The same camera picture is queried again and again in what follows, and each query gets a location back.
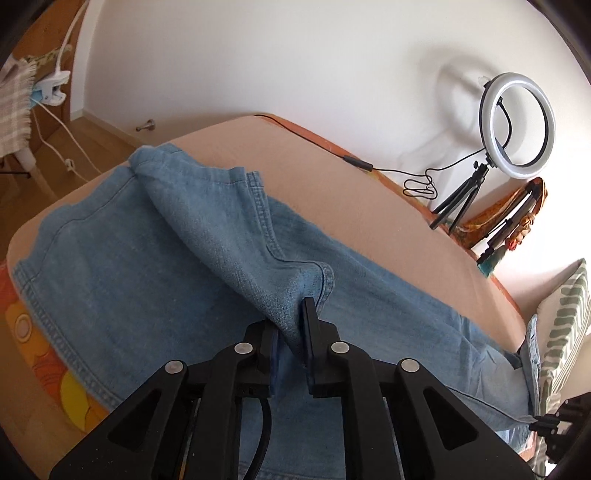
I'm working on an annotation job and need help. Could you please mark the white ring light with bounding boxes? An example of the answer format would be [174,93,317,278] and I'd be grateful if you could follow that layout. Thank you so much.
[478,72,556,180]

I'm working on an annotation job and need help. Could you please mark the metal door stopper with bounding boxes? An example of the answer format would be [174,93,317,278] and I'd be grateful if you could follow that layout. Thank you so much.
[135,119,155,132]

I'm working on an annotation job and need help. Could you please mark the small black tripod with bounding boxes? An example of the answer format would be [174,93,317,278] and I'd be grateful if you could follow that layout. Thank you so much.
[430,163,490,235]

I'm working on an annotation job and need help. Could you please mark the pink fleece blanket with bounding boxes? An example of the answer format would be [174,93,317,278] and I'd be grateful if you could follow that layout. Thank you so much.
[6,115,529,347]

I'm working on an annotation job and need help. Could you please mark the plaid checked cloth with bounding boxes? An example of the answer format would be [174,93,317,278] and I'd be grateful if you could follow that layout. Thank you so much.
[0,56,37,157]

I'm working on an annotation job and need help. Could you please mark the black ring light cable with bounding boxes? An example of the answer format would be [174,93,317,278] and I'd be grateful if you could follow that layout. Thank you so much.
[254,112,486,200]

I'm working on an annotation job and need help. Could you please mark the light blue denim pants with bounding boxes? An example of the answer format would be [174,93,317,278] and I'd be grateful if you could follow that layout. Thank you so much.
[12,142,541,480]

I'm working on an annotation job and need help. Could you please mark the wooden door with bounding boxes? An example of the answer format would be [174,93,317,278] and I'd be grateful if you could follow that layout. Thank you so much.
[8,0,89,126]

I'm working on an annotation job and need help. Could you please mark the orange floral bed sheet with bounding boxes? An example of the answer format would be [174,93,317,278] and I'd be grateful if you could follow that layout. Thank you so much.
[0,115,532,434]

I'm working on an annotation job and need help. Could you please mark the folded silver black tripod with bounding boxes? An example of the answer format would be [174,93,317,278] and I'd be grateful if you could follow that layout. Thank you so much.
[477,177,547,276]

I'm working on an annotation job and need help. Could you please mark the white clip desk lamp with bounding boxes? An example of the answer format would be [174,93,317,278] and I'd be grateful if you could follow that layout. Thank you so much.
[33,0,90,107]

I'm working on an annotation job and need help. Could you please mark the green white patterned pillow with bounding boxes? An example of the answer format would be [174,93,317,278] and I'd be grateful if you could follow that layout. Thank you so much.
[536,260,590,415]

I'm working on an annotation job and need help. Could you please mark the orange patterned scarf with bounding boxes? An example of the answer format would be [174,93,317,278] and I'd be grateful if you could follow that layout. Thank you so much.
[453,177,548,277]

